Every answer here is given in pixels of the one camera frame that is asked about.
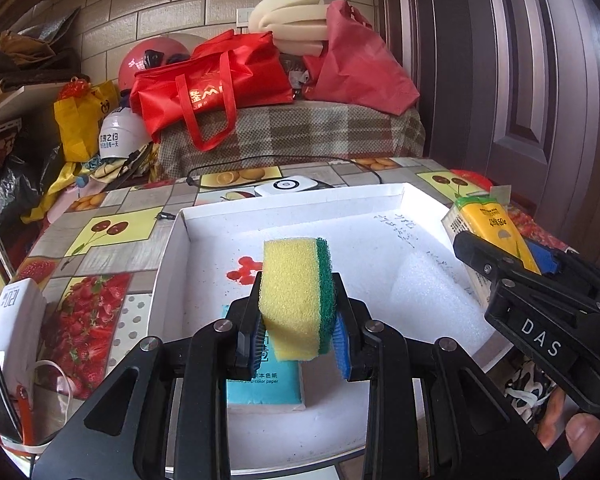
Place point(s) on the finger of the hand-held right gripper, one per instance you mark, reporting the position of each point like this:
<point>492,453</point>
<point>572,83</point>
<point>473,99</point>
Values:
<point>542,257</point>
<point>480,255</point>

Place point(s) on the black plastic bag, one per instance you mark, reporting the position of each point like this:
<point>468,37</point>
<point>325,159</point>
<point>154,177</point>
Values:
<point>20,185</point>

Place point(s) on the plaid blanket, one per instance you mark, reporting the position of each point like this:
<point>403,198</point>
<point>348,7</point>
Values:
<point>305,135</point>

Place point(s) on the wall socket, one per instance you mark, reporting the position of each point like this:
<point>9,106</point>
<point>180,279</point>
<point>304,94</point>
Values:
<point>244,16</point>

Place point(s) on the white portable router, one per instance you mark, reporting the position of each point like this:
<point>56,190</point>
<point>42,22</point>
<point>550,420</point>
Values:
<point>285,186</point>

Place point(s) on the blue tissue pack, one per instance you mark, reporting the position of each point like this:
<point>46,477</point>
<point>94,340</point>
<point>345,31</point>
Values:
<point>265,392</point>

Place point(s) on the brown panelled door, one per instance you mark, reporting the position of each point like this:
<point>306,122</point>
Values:
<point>505,85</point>

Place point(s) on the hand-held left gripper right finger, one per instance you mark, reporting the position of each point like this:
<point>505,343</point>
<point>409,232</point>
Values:
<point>342,355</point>

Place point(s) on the yellow cloth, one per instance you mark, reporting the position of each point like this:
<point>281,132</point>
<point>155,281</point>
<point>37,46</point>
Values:
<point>60,185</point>

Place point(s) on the orange phone stand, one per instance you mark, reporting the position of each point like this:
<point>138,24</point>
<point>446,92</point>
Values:
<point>24,415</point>

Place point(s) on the yellow and green sponge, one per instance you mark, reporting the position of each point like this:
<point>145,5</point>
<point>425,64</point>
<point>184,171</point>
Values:
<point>295,290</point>

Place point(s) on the black and white patterned cloth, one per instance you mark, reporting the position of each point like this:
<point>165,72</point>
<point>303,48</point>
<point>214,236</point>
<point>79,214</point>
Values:
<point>527,385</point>

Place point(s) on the red tote bag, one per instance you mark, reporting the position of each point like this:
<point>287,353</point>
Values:
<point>220,75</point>

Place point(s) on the brown leather bag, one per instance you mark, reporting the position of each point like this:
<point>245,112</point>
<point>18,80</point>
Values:
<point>25,50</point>

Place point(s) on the white helmet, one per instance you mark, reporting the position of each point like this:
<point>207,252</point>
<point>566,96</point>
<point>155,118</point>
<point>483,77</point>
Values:
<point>120,135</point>

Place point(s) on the pink helmet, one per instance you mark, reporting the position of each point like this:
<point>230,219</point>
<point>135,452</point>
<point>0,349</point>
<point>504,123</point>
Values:
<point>135,65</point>

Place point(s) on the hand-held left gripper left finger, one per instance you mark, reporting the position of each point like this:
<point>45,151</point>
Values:
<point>252,342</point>

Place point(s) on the fruit print tablecloth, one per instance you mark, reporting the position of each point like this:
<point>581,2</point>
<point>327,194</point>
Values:
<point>100,260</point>

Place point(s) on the large white foam sheet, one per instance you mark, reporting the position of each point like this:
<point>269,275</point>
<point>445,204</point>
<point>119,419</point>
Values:
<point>430,295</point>

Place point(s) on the folded cream foam padding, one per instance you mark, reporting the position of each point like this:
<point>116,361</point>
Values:
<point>285,15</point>

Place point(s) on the person's right hand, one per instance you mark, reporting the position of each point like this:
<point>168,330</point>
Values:
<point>582,435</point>

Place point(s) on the red plastic bag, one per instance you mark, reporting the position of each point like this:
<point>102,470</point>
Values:
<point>360,65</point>

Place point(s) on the white cardboard box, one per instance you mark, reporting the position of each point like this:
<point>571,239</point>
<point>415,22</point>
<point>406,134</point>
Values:
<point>330,230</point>

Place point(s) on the yellow bag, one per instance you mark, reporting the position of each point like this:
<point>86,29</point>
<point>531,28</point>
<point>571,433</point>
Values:
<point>77,120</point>

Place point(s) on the wooden wall shelf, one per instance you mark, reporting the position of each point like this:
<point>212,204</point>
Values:
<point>30,92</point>

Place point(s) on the small white printed box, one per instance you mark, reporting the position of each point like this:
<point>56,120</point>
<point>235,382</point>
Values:
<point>15,320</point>

